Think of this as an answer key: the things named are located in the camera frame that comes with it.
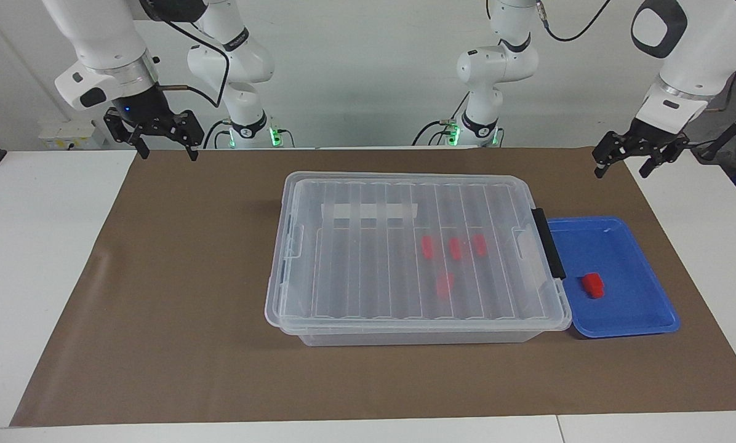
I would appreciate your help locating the brown table mat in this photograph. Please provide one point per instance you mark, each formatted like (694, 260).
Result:
(159, 307)

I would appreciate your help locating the black box latch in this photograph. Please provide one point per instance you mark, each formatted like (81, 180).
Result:
(548, 243)

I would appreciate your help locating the red block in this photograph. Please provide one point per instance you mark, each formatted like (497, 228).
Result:
(480, 245)
(455, 248)
(593, 286)
(445, 284)
(428, 247)

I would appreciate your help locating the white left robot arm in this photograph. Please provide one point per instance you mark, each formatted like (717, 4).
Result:
(497, 67)

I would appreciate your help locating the black tripod stand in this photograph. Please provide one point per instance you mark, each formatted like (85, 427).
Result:
(728, 132)

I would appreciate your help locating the white wall socket box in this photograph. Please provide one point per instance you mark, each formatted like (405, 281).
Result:
(66, 132)

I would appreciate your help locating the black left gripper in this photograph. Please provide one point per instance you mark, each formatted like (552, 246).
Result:
(648, 136)

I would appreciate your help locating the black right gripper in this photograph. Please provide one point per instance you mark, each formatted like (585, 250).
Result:
(143, 111)

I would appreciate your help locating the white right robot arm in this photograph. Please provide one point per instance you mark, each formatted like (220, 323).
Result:
(97, 49)

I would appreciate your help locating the clear ribbed box lid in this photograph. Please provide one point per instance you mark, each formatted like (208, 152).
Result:
(368, 277)

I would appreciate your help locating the blue plastic tray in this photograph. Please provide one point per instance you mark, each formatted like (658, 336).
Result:
(626, 314)

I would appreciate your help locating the clear plastic storage box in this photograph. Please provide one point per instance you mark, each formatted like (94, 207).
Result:
(417, 337)

